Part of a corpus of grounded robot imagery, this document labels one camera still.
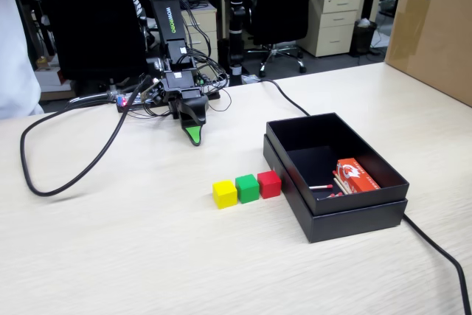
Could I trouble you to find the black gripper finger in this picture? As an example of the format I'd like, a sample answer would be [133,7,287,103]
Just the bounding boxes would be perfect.
[176,94,209,128]

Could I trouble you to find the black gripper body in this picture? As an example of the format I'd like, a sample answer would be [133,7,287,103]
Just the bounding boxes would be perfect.
[163,69,203,103]

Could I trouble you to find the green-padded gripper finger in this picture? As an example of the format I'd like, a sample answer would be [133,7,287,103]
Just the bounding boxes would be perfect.
[183,124,204,147]

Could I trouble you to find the yellow wooden cube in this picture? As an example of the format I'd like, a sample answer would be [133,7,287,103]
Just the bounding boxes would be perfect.
[212,179,238,210]

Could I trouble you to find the green wooden cube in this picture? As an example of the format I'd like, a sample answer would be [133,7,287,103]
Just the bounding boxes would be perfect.
[235,173,260,204]

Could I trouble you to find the red wooden cube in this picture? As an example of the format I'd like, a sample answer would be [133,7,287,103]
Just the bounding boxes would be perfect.
[257,170,282,200]

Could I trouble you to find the black cardboard box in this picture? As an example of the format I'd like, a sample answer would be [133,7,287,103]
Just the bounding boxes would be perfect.
[265,111,411,217]

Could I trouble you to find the black open box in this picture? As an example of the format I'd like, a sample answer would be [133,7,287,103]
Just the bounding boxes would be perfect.
[262,134,409,244]

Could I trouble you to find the large brown cardboard box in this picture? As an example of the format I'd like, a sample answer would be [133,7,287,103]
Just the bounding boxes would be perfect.
[383,0,472,108]

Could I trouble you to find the motor controller board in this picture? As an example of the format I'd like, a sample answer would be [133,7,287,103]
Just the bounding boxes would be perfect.
[116,91,151,108]

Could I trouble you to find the beige drawer cabinet with keys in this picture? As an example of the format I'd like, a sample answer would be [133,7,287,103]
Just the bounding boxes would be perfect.
[179,1,219,72]

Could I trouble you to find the thin black pole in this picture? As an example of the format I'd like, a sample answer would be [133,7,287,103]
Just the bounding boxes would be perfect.
[213,0,224,69]

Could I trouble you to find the thick black stand pole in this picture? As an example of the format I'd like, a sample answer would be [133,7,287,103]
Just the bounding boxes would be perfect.
[227,0,247,86]

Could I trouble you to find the large black office chair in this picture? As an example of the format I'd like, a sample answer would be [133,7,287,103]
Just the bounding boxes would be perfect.
[32,0,152,109]

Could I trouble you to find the black mesh office chair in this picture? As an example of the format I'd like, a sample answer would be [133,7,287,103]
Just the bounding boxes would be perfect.
[251,0,319,78]

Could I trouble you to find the white cartons stack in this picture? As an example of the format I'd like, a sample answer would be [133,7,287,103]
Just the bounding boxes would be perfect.
[35,55,77,102]

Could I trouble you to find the beige three-drawer cabinet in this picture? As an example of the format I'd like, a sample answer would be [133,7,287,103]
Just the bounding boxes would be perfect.
[296,0,363,58]

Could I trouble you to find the person in white shirt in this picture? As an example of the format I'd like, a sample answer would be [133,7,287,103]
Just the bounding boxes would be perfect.
[0,0,45,121]

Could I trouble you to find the orange matchbox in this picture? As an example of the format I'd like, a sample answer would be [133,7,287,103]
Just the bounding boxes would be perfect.
[336,157,381,194]

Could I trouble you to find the black trash bin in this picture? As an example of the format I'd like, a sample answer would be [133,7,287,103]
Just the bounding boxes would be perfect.
[349,18,379,56]

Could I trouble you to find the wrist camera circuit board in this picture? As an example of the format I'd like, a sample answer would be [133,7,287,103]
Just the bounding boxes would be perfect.
[142,77,164,106]

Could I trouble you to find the thin black servo wires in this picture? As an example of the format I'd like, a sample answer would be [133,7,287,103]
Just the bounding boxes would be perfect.
[173,0,233,114]

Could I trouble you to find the thick black camera cable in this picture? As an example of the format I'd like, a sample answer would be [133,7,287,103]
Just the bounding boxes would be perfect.
[19,75,153,198]

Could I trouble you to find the thick black power cable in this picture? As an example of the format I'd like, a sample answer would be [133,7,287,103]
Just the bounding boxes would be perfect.
[254,77,472,315]

